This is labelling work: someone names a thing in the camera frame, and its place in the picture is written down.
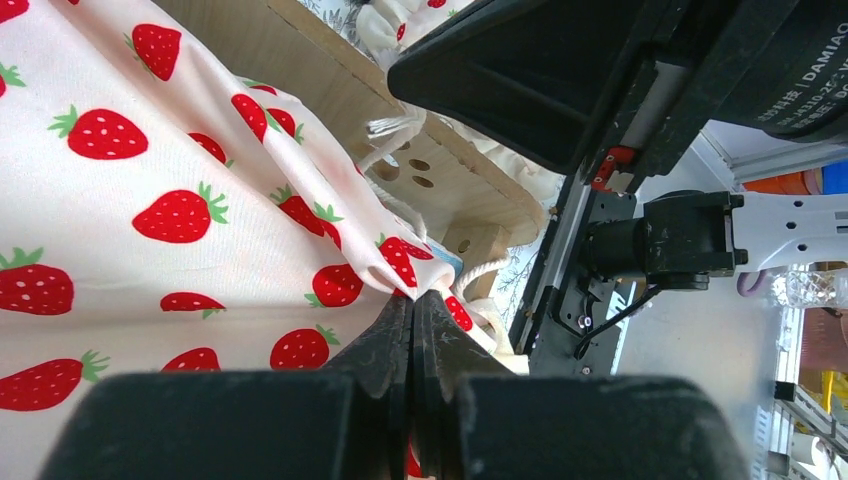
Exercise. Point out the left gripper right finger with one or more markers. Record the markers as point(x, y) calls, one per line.
point(442, 355)

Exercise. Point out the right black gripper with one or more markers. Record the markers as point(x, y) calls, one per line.
point(621, 87)

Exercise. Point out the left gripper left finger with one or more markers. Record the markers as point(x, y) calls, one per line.
point(375, 420)

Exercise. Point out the wooden pet bed frame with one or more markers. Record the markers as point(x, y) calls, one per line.
point(435, 178)

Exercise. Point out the large strawberry print cushion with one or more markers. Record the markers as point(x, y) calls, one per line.
point(160, 213)

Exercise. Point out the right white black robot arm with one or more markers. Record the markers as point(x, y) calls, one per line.
point(789, 113)

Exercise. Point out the small strawberry print pillow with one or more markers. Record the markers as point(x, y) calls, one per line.
point(388, 27)

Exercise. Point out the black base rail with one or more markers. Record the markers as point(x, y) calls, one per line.
point(563, 301)

